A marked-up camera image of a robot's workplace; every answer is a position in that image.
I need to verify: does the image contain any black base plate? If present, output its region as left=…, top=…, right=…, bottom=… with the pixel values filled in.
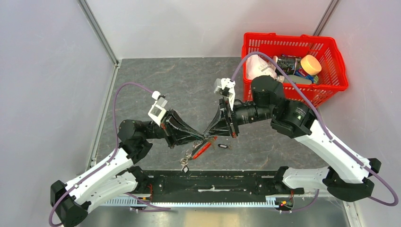
left=133, top=170, right=305, bottom=204

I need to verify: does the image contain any grey green pouch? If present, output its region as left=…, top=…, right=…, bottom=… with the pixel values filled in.
left=278, top=75, right=313, bottom=85

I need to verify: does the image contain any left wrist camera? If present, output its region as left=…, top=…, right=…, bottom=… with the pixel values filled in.
left=148, top=91, right=167, bottom=126

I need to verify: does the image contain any red plastic basket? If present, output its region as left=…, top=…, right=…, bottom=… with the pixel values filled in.
left=241, top=32, right=349, bottom=107

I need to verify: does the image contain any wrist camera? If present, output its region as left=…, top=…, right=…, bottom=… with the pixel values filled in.
left=148, top=91, right=167, bottom=126
left=213, top=78, right=235, bottom=110

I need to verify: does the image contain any dark printed can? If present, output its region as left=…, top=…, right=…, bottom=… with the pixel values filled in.
left=273, top=54, right=301, bottom=75

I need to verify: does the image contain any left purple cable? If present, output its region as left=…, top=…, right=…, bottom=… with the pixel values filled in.
left=48, top=82, right=157, bottom=227

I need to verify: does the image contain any purple cable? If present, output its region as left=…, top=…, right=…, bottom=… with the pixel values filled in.
left=231, top=52, right=399, bottom=207
left=48, top=82, right=157, bottom=227

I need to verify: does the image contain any jar with yellow lid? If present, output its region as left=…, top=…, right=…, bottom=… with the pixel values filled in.
left=294, top=55, right=322, bottom=84

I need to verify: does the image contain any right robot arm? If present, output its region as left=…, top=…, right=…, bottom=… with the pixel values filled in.
left=204, top=76, right=381, bottom=202

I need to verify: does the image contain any keyring bunch with tags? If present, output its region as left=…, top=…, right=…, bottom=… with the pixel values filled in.
left=180, top=136, right=217, bottom=173

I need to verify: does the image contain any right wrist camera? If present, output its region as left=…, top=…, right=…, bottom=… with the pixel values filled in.
left=213, top=78, right=235, bottom=110

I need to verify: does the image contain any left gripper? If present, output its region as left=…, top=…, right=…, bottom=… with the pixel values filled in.
left=144, top=108, right=205, bottom=148

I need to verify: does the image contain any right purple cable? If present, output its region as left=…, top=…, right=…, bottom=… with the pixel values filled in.
left=231, top=52, right=399, bottom=207

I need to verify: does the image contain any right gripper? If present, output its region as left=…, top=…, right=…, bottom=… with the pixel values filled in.
left=204, top=95, right=274, bottom=137

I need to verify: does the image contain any white plastic bag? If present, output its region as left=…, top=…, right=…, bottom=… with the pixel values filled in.
left=245, top=54, right=277, bottom=80

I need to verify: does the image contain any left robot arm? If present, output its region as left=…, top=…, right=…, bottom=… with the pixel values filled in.
left=49, top=109, right=205, bottom=227

